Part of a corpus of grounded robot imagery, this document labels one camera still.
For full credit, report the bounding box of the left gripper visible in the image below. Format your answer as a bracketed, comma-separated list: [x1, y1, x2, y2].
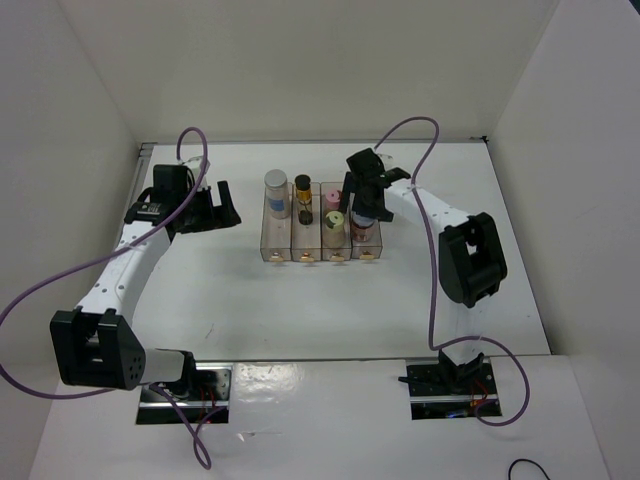
[177, 181, 240, 234]

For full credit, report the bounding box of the pink-lid spice jar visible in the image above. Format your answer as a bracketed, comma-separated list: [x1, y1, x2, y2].
[324, 189, 342, 212]

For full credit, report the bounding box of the red-label lid spice jar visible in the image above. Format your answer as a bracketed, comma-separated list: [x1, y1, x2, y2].
[350, 212, 378, 244]

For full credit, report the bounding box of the black-gold cap spice bottle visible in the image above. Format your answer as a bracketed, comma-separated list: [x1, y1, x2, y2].
[294, 174, 313, 226]

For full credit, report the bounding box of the silver-lid blue-label bottle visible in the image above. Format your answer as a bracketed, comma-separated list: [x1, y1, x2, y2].
[264, 169, 290, 219]

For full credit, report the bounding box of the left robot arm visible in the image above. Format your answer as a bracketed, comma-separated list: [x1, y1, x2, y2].
[50, 157, 241, 400]

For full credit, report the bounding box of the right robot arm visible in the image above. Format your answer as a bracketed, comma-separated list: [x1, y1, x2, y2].
[340, 148, 507, 321]

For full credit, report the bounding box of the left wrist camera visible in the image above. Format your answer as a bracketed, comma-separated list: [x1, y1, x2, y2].
[179, 155, 210, 176]

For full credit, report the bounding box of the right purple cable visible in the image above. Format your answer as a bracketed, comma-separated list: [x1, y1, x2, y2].
[374, 116, 531, 426]

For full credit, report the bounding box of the purple cable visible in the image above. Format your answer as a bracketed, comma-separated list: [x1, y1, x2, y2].
[0, 126, 213, 471]
[374, 116, 531, 426]

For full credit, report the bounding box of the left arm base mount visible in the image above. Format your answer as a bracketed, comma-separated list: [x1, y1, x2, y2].
[136, 362, 233, 427]

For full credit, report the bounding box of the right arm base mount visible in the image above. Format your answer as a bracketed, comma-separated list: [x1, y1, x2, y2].
[398, 352, 502, 420]

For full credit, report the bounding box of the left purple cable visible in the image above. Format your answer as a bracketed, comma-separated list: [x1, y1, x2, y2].
[0, 126, 213, 471]

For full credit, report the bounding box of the black cable on floor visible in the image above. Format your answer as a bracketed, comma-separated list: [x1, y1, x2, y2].
[507, 457, 553, 480]

